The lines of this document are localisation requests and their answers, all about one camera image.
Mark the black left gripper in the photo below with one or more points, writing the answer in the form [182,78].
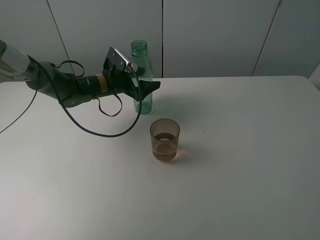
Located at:
[125,82]

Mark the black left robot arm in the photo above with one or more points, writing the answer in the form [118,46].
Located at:
[47,79]

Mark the pink transparent plastic cup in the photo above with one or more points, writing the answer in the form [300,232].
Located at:
[164,135]

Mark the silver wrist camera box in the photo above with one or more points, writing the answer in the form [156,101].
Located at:
[116,58]

